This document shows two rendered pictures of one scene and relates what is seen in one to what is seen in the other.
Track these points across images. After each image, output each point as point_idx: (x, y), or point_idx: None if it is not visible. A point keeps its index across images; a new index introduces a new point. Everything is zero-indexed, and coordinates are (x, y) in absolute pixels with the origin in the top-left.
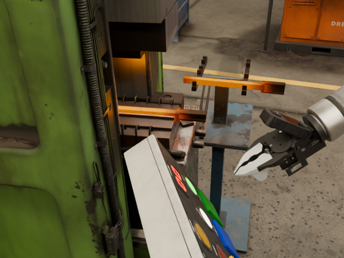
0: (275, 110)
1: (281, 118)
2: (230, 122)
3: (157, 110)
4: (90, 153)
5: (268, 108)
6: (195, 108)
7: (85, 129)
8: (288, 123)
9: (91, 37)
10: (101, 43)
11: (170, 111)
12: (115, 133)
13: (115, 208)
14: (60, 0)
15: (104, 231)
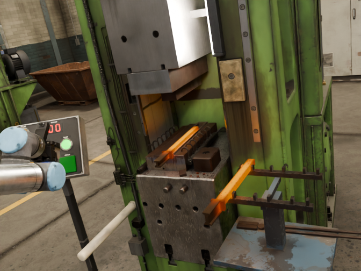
0: (41, 123)
1: (37, 126)
2: (271, 251)
3: (173, 145)
4: (107, 121)
5: (46, 122)
6: (207, 177)
7: (102, 107)
8: (35, 130)
9: (110, 69)
10: (125, 77)
11: (168, 150)
12: (141, 132)
13: (125, 166)
14: (87, 49)
15: (117, 168)
